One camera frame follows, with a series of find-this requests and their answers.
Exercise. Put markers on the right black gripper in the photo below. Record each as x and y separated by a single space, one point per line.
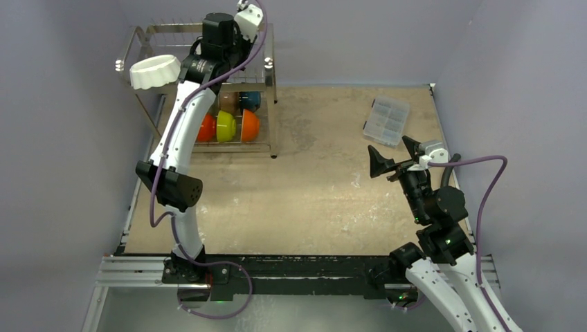
400 168

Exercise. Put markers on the white fluted bowl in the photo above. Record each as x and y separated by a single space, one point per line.
154 72

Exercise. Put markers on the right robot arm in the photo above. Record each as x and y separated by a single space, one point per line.
445 266

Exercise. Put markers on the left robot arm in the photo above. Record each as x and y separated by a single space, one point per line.
224 48

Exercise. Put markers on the metal two-tier dish rack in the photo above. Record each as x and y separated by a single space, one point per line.
258 76

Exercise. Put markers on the clear plastic organizer box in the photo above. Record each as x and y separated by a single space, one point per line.
386 121

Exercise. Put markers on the front orange bowl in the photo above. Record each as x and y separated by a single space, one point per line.
250 126

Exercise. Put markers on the teal blue bowl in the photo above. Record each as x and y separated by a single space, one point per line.
250 100

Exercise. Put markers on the lime green bowl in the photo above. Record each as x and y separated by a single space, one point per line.
226 126

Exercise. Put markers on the brown speckled bowl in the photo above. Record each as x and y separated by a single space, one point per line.
229 102

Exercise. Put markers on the front red-orange bowl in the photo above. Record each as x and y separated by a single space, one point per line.
208 129

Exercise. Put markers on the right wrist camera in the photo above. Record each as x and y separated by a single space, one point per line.
432 151

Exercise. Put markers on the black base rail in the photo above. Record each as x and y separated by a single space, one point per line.
223 276

